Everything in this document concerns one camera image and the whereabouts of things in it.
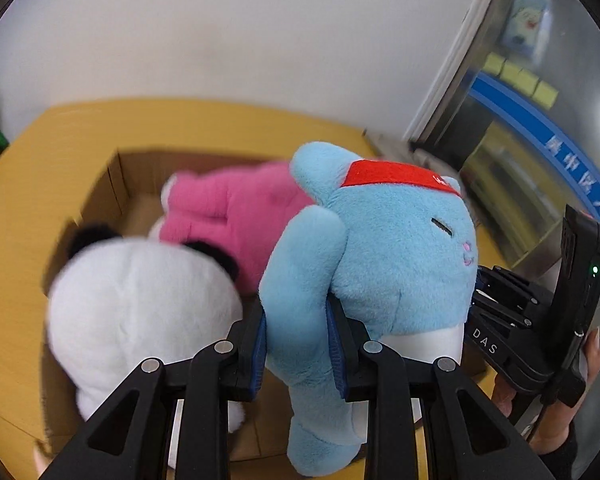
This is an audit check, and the cartoon poster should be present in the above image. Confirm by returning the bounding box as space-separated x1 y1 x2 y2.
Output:
502 0 552 62

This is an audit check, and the pink plush toy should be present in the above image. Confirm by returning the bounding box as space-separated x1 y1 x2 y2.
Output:
148 160 319 294

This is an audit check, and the white panda plush toy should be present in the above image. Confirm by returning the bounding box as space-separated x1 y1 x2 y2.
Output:
45 224 247 461

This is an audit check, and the brown cardboard box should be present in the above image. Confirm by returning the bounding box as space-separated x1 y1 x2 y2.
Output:
32 147 488 467

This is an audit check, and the person's right forearm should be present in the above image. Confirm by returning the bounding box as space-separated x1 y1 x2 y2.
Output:
535 422 589 480

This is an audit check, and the person's right hand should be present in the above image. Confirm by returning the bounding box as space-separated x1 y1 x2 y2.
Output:
490 327 600 456

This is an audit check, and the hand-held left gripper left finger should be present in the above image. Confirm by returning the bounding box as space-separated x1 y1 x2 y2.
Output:
39 302 269 480

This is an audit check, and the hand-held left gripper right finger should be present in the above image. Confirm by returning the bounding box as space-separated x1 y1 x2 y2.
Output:
325 296 556 480

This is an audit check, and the blue plush toy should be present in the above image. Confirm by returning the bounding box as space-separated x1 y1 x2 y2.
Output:
258 141 479 477

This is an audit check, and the glass door with blue stripe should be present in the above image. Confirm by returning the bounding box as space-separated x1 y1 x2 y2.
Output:
405 0 600 311

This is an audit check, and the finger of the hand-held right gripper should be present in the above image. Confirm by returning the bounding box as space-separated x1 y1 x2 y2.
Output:
472 264 551 330

